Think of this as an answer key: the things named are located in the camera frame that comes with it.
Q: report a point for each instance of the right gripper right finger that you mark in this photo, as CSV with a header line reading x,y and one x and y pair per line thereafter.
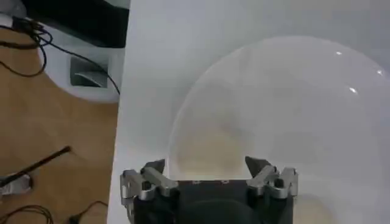
x,y
265,178

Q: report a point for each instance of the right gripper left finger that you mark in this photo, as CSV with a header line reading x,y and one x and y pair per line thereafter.
x,y
158,180

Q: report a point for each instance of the white round plate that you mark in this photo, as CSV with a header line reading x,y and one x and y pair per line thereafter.
x,y
289,106

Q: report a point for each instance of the thin black rod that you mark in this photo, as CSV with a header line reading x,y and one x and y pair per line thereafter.
x,y
39,162

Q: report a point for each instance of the small white floor box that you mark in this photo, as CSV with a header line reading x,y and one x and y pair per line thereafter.
x,y
16,185

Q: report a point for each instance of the white rounded base unit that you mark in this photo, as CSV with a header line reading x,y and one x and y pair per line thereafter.
x,y
58,79

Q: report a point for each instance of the black flat panel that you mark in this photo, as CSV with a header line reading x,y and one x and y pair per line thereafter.
x,y
79,21

